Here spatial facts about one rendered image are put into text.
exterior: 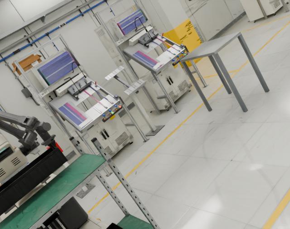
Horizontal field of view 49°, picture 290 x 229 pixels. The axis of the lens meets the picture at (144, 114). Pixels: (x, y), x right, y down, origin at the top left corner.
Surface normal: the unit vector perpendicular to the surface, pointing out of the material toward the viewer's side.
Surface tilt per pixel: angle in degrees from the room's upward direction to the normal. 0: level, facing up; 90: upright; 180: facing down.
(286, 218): 0
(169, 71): 90
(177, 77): 90
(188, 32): 90
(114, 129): 90
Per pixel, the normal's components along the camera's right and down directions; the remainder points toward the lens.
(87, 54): 0.51, -0.04
